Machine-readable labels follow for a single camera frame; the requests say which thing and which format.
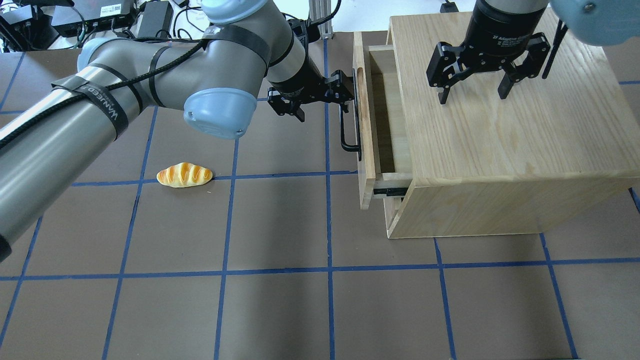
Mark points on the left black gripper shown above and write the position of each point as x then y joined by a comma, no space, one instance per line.
303,80

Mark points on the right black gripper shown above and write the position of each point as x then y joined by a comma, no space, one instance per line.
501,27

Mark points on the wooden drawer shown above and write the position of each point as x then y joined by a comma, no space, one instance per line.
385,168

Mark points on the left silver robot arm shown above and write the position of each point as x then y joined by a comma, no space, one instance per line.
215,83

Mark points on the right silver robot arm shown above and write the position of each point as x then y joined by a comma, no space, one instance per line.
594,22

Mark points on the wooden drawer cabinet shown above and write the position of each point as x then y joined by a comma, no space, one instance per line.
521,165

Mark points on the toy bread roll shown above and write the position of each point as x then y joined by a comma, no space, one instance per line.
184,175

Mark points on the aluminium frame post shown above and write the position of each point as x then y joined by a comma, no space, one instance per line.
318,10

